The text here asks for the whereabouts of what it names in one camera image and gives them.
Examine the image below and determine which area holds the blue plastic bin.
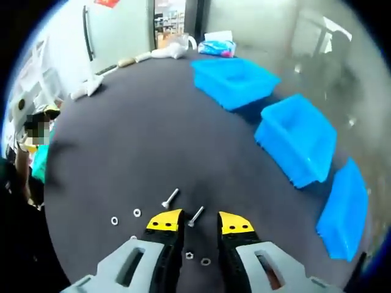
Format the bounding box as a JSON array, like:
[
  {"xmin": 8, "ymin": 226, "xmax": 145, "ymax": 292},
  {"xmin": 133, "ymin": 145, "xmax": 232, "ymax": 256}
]
[
  {"xmin": 315, "ymin": 157, "xmax": 370, "ymax": 262},
  {"xmin": 189, "ymin": 57, "xmax": 282, "ymax": 112},
  {"xmin": 254, "ymin": 93, "xmax": 338, "ymax": 189}
]

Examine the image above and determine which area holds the black door handle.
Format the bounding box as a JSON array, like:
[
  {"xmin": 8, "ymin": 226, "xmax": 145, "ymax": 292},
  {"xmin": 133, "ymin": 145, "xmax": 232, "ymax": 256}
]
[{"xmin": 82, "ymin": 5, "xmax": 96, "ymax": 62}]

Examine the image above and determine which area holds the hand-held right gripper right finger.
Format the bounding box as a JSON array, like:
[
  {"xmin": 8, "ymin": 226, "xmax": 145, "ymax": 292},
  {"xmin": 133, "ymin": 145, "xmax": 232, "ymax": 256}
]
[{"xmin": 216, "ymin": 211, "xmax": 345, "ymax": 293}]

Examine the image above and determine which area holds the cardboard box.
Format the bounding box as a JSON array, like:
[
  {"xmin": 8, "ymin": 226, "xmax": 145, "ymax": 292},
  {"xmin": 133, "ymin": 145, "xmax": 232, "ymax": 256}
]
[{"xmin": 155, "ymin": 30, "xmax": 175, "ymax": 48}]

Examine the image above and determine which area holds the red diamond paper decoration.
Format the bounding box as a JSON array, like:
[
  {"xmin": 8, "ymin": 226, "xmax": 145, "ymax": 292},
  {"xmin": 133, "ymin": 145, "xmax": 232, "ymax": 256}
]
[{"xmin": 93, "ymin": 0, "xmax": 120, "ymax": 9}]

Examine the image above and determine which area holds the blue floral tissue pack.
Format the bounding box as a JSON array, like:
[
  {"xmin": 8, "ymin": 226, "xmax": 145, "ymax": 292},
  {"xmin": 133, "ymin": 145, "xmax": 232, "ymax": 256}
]
[{"xmin": 197, "ymin": 30, "xmax": 238, "ymax": 59}]

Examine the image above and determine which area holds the white curved plastic object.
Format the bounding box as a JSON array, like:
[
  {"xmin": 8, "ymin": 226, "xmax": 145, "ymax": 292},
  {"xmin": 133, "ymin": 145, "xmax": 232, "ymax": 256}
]
[{"xmin": 150, "ymin": 42, "xmax": 188, "ymax": 59}]

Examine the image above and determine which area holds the clear glass mug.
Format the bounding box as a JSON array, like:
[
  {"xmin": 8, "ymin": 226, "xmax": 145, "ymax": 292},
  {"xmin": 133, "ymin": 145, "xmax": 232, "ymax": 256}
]
[{"xmin": 170, "ymin": 32, "xmax": 198, "ymax": 51}]

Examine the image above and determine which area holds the white shelving rack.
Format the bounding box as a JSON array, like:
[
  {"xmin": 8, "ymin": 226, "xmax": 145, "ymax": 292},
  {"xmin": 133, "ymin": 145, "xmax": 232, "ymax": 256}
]
[{"xmin": 13, "ymin": 36, "xmax": 65, "ymax": 104}]

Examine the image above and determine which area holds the silver screw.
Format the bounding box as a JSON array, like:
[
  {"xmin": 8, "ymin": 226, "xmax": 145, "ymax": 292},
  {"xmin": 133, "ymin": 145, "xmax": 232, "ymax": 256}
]
[
  {"xmin": 161, "ymin": 187, "xmax": 180, "ymax": 210},
  {"xmin": 187, "ymin": 206, "xmax": 205, "ymax": 228}
]

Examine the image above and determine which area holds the large white plastic object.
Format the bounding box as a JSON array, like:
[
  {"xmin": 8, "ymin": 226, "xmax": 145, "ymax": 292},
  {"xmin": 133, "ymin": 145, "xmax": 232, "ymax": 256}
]
[{"xmin": 70, "ymin": 74, "xmax": 104, "ymax": 101}]

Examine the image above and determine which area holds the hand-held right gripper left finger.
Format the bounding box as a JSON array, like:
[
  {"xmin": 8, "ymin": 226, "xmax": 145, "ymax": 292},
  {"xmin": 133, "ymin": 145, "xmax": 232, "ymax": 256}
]
[{"xmin": 60, "ymin": 209, "xmax": 186, "ymax": 293}]

